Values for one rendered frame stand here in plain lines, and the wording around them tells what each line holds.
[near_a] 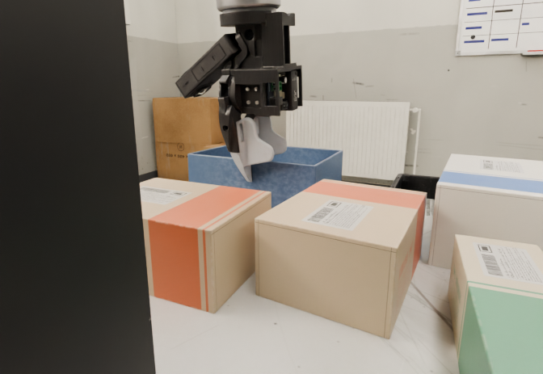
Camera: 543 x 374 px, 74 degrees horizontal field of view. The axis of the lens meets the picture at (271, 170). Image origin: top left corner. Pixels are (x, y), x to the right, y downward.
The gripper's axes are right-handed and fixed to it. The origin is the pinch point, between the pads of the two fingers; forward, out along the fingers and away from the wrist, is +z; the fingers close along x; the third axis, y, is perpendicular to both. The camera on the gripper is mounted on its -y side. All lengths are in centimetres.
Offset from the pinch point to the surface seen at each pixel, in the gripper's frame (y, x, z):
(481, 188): 28.1, -2.1, -2.1
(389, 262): 22.0, -16.6, -1.1
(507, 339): 28.7, -21.8, -1.4
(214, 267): 8.8, -20.0, 0.7
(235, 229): 8.6, -16.2, -0.8
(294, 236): 14.4, -16.2, -1.4
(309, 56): -91, 258, -6
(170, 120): -205, 203, 43
